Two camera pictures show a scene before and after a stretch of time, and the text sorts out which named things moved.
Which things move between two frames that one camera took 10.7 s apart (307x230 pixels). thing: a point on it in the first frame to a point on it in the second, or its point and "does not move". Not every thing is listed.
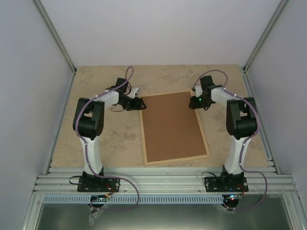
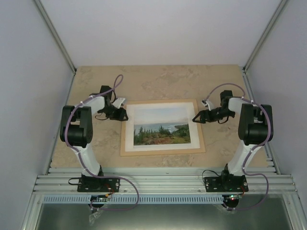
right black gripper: (194, 105) to (203, 114)
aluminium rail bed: (164, 180) does not move
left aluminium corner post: (42, 11) does not move
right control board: (231, 197) does not move
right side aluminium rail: (265, 134) does not move
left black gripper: (137, 106) to (120, 116)
